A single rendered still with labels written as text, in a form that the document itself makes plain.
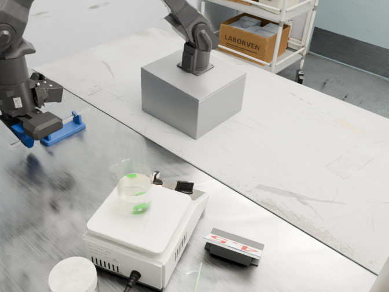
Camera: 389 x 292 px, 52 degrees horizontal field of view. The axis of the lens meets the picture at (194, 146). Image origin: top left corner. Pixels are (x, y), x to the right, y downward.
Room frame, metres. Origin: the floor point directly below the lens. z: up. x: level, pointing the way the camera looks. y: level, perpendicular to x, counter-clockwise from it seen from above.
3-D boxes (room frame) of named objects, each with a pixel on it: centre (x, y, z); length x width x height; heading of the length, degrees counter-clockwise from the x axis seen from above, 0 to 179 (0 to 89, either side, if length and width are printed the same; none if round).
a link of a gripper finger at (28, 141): (0.62, 0.32, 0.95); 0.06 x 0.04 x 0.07; 144
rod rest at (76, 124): (0.70, 0.29, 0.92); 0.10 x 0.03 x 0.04; 143
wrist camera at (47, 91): (0.67, 0.31, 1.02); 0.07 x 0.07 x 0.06; 53
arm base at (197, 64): (0.84, 0.01, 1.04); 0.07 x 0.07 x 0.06; 54
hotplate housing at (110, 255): (0.43, 0.06, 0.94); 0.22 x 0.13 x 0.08; 162
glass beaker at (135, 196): (0.41, 0.08, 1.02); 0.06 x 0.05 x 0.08; 92
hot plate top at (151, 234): (0.40, 0.07, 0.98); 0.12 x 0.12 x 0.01; 72
